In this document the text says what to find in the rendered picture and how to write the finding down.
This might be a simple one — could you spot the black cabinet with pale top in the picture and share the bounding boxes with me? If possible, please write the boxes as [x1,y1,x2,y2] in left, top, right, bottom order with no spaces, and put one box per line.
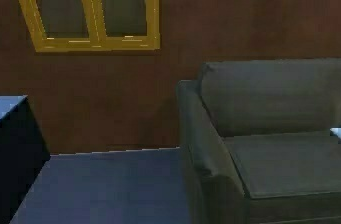
[0,95,52,224]

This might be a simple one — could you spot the yellow framed window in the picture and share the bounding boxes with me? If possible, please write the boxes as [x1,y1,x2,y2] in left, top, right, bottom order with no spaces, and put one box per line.
[18,0,161,53]

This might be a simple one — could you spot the dark grey sofa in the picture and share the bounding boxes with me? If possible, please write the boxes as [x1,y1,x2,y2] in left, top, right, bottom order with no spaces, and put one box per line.
[176,57,341,224]

